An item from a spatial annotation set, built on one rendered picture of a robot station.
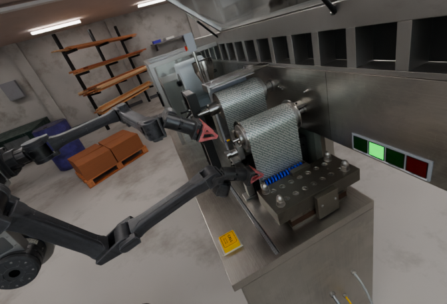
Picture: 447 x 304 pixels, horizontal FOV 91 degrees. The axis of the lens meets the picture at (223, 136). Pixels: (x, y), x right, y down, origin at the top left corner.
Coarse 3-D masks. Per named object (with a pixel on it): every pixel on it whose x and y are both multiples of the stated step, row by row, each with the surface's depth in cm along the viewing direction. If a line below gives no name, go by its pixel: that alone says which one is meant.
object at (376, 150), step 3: (369, 144) 75; (372, 144) 74; (375, 144) 73; (369, 147) 76; (372, 147) 74; (375, 147) 73; (378, 147) 72; (381, 147) 71; (369, 150) 76; (372, 150) 75; (375, 150) 74; (378, 150) 73; (381, 150) 72; (369, 153) 77; (372, 153) 75; (375, 153) 74; (378, 153) 73; (381, 153) 72; (375, 156) 75; (378, 156) 74; (381, 156) 73
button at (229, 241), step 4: (228, 232) 94; (232, 232) 94; (220, 236) 94; (224, 236) 93; (228, 236) 92; (232, 236) 92; (236, 236) 92; (220, 240) 92; (224, 240) 91; (228, 240) 91; (232, 240) 90; (236, 240) 90; (224, 244) 90; (228, 244) 89; (232, 244) 89; (236, 244) 89; (224, 248) 88; (228, 248) 88; (232, 248) 89
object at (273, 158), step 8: (288, 136) 97; (296, 136) 98; (272, 144) 95; (280, 144) 97; (288, 144) 98; (296, 144) 100; (256, 152) 94; (264, 152) 95; (272, 152) 97; (280, 152) 98; (288, 152) 100; (296, 152) 102; (256, 160) 95; (264, 160) 97; (272, 160) 98; (280, 160) 100; (288, 160) 101; (296, 160) 103; (256, 168) 97; (264, 168) 98; (272, 168) 100; (280, 168) 101; (264, 176) 100; (272, 176) 101
